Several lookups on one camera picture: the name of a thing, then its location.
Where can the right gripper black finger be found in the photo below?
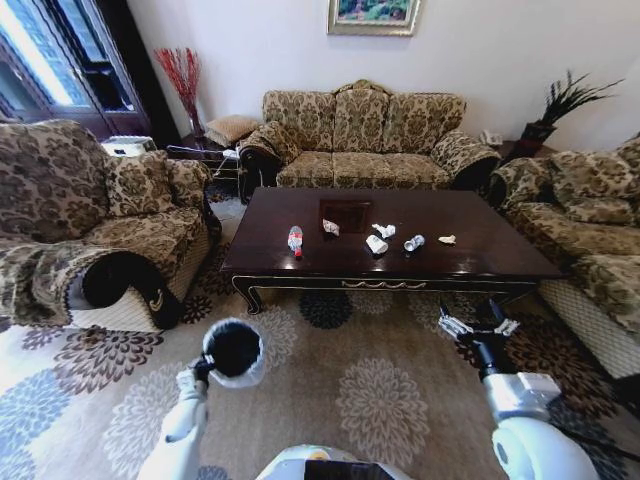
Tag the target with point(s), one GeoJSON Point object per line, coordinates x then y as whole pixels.
{"type": "Point", "coordinates": [501, 320]}
{"type": "Point", "coordinates": [452, 327]}

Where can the black trash bin white liner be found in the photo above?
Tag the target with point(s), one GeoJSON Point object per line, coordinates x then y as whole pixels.
{"type": "Point", "coordinates": [235, 352]}

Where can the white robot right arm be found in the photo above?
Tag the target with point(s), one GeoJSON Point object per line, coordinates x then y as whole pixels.
{"type": "Point", "coordinates": [525, 415]}

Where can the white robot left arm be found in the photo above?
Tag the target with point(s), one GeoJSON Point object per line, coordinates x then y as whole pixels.
{"type": "Point", "coordinates": [182, 425]}

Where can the dark wooden coffee table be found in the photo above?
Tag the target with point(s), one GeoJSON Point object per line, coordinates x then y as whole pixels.
{"type": "Point", "coordinates": [400, 267]}

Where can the small cream paper scrap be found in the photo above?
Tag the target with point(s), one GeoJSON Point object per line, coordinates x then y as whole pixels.
{"type": "Point", "coordinates": [447, 240]}

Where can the crushed clear plastic bottle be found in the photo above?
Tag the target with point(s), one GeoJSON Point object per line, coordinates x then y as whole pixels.
{"type": "Point", "coordinates": [414, 243]}

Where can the crushed white paper cup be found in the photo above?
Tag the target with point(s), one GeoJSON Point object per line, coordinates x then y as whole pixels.
{"type": "Point", "coordinates": [376, 245]}

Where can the crumpled white tissue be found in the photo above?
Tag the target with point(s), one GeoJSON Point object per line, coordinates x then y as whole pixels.
{"type": "Point", "coordinates": [384, 230]}

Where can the flower patterned rug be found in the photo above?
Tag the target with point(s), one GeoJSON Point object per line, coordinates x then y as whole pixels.
{"type": "Point", "coordinates": [350, 390]}

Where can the white robot front shell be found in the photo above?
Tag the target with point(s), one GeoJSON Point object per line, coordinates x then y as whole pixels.
{"type": "Point", "coordinates": [325, 462]}

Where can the crumpled brownish paper wad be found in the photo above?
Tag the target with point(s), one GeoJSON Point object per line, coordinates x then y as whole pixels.
{"type": "Point", "coordinates": [331, 227]}

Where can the plastic bottle red cap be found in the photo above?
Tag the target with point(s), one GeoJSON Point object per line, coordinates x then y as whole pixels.
{"type": "Point", "coordinates": [296, 239]}

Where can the white desk telephone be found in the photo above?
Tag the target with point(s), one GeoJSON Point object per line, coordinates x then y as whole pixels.
{"type": "Point", "coordinates": [492, 136]}

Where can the floral square cushion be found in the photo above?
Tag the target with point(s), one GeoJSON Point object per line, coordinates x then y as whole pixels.
{"type": "Point", "coordinates": [137, 182]}

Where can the potted dark spiky plant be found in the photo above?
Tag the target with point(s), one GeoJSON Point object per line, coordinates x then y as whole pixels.
{"type": "Point", "coordinates": [545, 125]}

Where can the floral three-seat sofa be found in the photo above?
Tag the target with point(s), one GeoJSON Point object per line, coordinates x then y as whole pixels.
{"type": "Point", "coordinates": [360, 135]}

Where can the floral armchair with cushion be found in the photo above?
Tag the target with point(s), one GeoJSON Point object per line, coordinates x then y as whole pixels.
{"type": "Point", "coordinates": [55, 200]}

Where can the white box appliance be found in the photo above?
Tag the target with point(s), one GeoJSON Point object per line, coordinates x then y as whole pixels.
{"type": "Point", "coordinates": [127, 146]}

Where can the tan quilted cushion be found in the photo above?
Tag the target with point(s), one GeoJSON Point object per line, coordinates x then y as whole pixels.
{"type": "Point", "coordinates": [231, 127]}

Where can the vase with red twigs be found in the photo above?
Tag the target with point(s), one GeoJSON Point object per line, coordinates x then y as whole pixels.
{"type": "Point", "coordinates": [182, 80]}

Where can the gold framed painting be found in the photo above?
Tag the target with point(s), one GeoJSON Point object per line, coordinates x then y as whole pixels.
{"type": "Point", "coordinates": [374, 12]}

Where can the dark wooden window frame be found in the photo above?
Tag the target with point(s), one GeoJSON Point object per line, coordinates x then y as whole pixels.
{"type": "Point", "coordinates": [105, 80]}

